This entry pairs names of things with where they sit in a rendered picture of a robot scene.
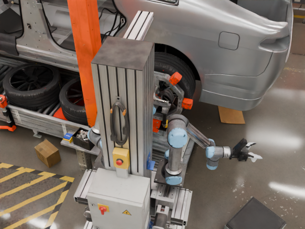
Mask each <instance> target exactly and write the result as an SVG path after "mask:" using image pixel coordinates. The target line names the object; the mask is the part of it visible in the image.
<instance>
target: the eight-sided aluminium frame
mask: <svg viewBox="0 0 305 229"><path fill-rule="evenodd" d="M170 78H171V76H170V75H168V74H164V73H160V72H156V71H154V79H158V80H162V81H165V82H166V83H167V84H168V85H169V86H170V88H171V89H172V90H173V91H174V92H175V93H176V94H177V95H178V103H177V109H175V110H173V111H171V112H168V113H167V120H168V119H169V118H170V117H171V116H172V115H174V114H181V112H182V109H183V108H182V101H183V99H184V91H183V90H182V89H181V88H180V87H179V85H178V84H176V85H173V84H171V83H170V82H169V80H170ZM162 116H163V114H161V113H158V112H155V114H154V115H153V119H158V120H161V121H162Z"/></svg>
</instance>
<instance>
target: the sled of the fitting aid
mask: <svg viewBox="0 0 305 229"><path fill-rule="evenodd" d="M152 149H157V150H160V151H163V152H166V151H167V150H169V145H166V144H161V143H158V142H155V141H153V142H152Z"/></svg>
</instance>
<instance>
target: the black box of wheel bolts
mask: <svg viewBox="0 0 305 229"><path fill-rule="evenodd" d="M88 131H89V130H87V129H84V128H81V127H80V128H79V129H78V130H77V131H76V132H75V133H74V134H73V135H72V139H73V143H74V144H75V145H77V146H79V147H82V148H84V149H87V150H89V151H91V149H92V148H93V147H94V146H95V144H93V143H92V142H91V141H90V140H89V139H88Z"/></svg>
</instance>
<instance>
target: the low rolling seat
mask: <svg viewBox="0 0 305 229"><path fill-rule="evenodd" d="M285 226H286V221H284V220H283V219H282V218H281V217H280V216H278V215H277V214H275V213H274V212H273V211H272V210H270V209H269V208H268V207H266V206H265V205H264V204H263V203H261V202H260V201H258V200H257V199H256V198H255V197H252V198H251V199H250V200H249V201H248V202H247V203H246V204H245V205H244V206H243V207H242V208H241V209H240V210H239V211H238V212H237V213H236V214H235V215H234V216H233V217H232V218H231V219H230V220H229V221H228V222H227V223H226V225H225V227H224V229H284V227H285Z"/></svg>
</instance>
